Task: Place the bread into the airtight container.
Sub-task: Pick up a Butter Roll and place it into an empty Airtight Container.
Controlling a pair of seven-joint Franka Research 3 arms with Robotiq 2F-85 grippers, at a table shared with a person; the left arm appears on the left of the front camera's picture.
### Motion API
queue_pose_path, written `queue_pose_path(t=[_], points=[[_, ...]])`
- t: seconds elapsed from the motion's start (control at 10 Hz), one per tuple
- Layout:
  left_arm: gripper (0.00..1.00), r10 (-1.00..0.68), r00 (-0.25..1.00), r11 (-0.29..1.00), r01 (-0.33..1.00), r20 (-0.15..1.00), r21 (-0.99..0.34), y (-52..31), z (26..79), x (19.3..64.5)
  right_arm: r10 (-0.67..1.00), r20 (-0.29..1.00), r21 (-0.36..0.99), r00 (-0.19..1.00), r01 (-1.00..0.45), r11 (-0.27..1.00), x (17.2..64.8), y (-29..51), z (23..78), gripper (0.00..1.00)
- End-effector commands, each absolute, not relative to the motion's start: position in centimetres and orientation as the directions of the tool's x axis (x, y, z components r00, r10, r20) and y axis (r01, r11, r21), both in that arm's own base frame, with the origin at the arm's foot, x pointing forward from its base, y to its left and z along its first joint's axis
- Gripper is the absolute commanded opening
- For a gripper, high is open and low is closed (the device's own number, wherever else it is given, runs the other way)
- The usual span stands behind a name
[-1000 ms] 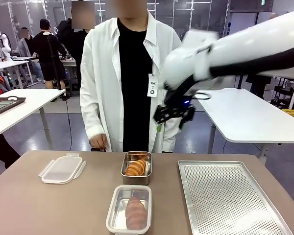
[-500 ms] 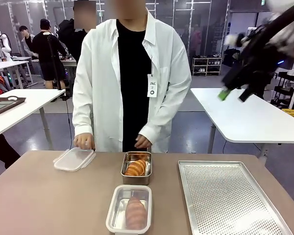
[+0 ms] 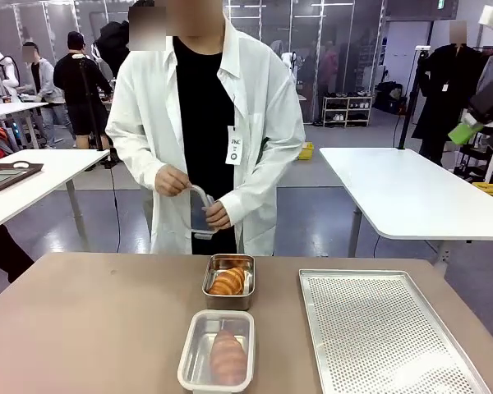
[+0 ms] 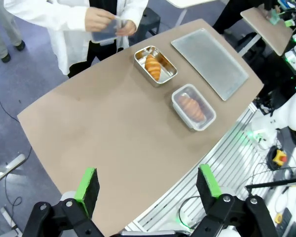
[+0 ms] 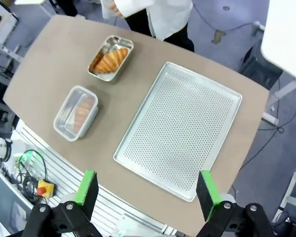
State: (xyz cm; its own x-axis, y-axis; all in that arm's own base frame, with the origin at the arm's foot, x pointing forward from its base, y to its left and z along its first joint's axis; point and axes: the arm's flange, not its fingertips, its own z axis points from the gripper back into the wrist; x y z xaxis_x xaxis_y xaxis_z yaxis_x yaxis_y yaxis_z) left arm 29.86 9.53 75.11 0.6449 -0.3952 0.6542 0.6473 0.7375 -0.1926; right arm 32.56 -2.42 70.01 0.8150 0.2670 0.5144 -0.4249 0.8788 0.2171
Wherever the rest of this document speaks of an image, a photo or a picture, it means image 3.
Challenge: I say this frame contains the black light stand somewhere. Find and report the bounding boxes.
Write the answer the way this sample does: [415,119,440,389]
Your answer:
[397,46,431,150]

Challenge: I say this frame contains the black bag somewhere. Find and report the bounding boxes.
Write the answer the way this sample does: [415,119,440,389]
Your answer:
[373,80,406,114]

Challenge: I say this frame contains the clear plastic clip lid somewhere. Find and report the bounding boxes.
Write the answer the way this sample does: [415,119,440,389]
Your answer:
[187,184,219,241]
[177,309,256,394]

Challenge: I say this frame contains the person in white coat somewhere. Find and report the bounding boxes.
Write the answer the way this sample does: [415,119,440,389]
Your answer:
[105,0,306,256]

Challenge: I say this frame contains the white name tag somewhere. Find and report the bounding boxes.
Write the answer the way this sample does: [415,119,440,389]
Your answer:
[224,126,245,166]

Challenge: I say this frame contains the wooden shoe rack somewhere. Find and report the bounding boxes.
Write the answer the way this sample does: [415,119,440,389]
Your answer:
[322,94,373,128]

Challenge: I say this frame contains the black camera tripod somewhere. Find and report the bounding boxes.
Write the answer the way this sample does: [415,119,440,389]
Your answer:
[78,57,113,167]

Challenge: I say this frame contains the black trousers leg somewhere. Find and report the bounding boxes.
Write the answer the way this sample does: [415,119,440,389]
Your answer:
[0,224,36,309]

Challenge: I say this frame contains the person's left hand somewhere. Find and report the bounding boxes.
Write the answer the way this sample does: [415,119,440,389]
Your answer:
[204,200,233,231]

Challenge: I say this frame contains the grey hanging garment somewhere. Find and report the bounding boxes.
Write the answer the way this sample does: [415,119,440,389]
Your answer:
[475,53,493,96]

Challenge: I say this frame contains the person in black shirt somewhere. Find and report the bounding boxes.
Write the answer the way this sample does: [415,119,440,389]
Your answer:
[53,30,113,151]

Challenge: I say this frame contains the person's left forearm white sleeve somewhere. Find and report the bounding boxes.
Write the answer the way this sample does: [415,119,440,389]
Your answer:
[220,137,306,226]

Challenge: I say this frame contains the person's right hand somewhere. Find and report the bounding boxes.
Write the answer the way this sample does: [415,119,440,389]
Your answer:
[154,166,191,199]

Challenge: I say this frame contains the pink hanging jacket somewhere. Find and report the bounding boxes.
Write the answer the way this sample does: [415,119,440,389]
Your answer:
[318,44,340,98]

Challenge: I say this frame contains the person with black backpack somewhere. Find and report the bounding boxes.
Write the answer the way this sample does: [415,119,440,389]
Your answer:
[94,0,168,80]

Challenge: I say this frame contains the brown serving tray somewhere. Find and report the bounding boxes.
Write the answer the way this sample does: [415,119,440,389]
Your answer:
[0,161,44,195]

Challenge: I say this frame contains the person in black coat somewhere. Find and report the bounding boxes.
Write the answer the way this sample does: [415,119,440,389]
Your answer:
[412,19,484,166]

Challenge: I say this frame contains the golden croissant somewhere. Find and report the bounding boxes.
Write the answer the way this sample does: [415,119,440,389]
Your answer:
[207,266,247,296]
[209,330,248,385]

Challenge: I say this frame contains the background white workbench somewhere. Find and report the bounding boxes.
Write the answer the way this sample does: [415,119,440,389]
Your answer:
[0,101,50,149]

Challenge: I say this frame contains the perforated metal baking tray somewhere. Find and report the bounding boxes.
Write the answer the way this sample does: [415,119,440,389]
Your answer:
[298,268,493,394]

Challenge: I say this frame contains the white table with tray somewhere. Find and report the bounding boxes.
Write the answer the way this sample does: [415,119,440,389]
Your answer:
[0,148,113,252]

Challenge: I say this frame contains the stainless steel container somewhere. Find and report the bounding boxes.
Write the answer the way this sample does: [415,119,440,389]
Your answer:
[201,253,256,312]
[179,311,254,393]

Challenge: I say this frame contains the person's right forearm white sleeve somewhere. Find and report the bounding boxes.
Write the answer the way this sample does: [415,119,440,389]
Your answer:
[105,118,177,194]

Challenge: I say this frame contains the man in grey hoodie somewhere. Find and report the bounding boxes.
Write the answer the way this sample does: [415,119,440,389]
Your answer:
[22,40,77,149]

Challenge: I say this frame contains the black floor cable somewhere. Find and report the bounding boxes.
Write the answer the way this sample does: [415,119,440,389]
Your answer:
[109,166,121,254]

